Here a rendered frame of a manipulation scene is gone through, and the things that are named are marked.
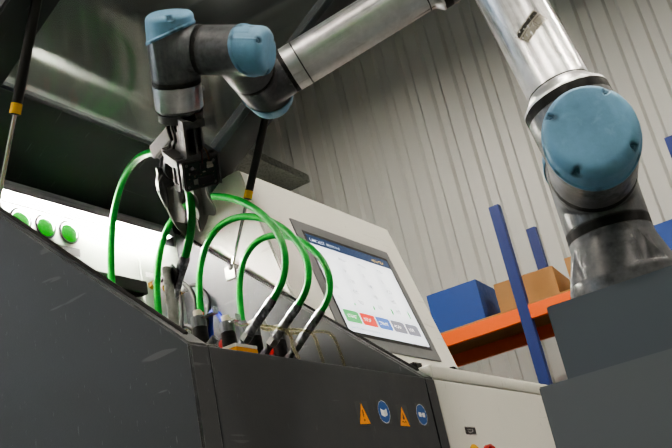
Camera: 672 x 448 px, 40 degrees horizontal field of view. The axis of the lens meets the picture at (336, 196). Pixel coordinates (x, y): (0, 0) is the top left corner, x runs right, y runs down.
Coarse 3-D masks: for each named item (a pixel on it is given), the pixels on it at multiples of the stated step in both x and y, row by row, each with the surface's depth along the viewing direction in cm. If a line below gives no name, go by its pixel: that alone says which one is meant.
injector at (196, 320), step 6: (192, 318) 165; (198, 318) 165; (204, 318) 166; (192, 324) 165; (198, 324) 165; (204, 324) 165; (192, 330) 165; (198, 330) 164; (204, 330) 165; (198, 336) 164; (204, 336) 164; (216, 336) 164; (204, 342) 164; (210, 342) 163; (216, 342) 163
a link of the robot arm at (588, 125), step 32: (480, 0) 128; (512, 0) 123; (544, 0) 124; (512, 32) 123; (544, 32) 121; (512, 64) 123; (544, 64) 119; (576, 64) 119; (544, 96) 117; (576, 96) 113; (608, 96) 113; (544, 128) 114; (576, 128) 113; (608, 128) 112; (640, 128) 114; (576, 160) 112; (608, 160) 111; (576, 192) 118; (608, 192) 117
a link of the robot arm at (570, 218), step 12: (636, 180) 122; (552, 192) 128; (636, 192) 125; (564, 204) 125; (624, 204) 123; (636, 204) 124; (564, 216) 128; (576, 216) 125; (588, 216) 124; (564, 228) 128
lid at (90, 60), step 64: (0, 0) 158; (64, 0) 165; (128, 0) 174; (192, 0) 183; (256, 0) 193; (320, 0) 204; (0, 64) 164; (64, 64) 174; (128, 64) 183; (0, 128) 172; (64, 128) 181; (128, 128) 193; (256, 128) 214; (64, 192) 191; (128, 192) 202
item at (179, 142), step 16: (176, 128) 145; (192, 128) 141; (176, 144) 146; (192, 144) 143; (160, 160) 148; (176, 160) 142; (192, 160) 143; (208, 160) 144; (176, 176) 147; (192, 176) 144; (208, 176) 145
